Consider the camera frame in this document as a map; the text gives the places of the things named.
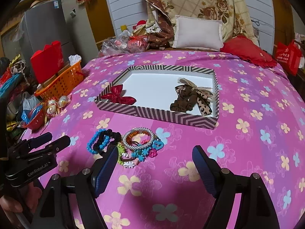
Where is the colourful flower bead bracelet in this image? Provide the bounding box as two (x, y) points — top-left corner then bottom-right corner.
(116, 137), (165, 169)

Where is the blue bead bracelet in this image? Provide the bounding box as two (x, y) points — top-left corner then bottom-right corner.
(86, 128), (113, 154)

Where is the black scrunchie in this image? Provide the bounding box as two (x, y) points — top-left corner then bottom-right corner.
(91, 129), (121, 156)

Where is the silver braided bangle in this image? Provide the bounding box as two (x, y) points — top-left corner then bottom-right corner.
(122, 127), (156, 152)

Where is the orange bead bracelet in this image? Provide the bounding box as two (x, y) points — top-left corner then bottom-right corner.
(126, 128), (156, 146)

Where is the left hand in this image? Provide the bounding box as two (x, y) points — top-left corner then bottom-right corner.
(1, 182), (42, 214)

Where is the red plastic bowl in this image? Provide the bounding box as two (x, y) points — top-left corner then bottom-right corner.
(21, 102), (47, 131)

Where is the wrapped toy egg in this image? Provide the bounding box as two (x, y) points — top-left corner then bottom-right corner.
(47, 104), (60, 118)
(57, 96), (70, 108)
(47, 99), (57, 106)

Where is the pink floral bedspread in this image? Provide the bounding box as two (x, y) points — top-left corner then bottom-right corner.
(21, 50), (305, 229)

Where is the orange plastic basket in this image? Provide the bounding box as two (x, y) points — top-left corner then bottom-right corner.
(34, 60), (85, 100)

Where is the red satin bow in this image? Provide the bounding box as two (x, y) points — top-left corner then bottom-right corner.
(101, 84), (136, 105)

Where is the brown leopard bow scrunchie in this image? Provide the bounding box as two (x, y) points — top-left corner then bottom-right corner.
(170, 77), (214, 116)

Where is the red gift bag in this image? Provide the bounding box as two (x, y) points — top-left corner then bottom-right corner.
(30, 40), (64, 84)

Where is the white tissue paper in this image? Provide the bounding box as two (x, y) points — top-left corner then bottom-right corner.
(68, 54), (82, 66)

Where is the striped hexagonal tray box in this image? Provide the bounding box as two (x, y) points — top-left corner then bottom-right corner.
(95, 65), (219, 129)

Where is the grey refrigerator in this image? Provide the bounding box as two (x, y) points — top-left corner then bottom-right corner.
(19, 0), (75, 64)

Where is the clear plastic bag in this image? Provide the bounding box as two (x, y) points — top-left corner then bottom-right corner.
(97, 30), (148, 57)

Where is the red cushion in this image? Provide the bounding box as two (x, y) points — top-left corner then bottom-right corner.
(220, 35), (277, 68)

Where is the red shopping bag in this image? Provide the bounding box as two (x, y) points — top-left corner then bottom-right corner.
(275, 40), (304, 76)

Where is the white pillow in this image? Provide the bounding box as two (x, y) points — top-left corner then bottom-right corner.
(172, 15), (223, 51)

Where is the floral beige quilt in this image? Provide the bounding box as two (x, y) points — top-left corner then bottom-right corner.
(145, 0), (258, 49)

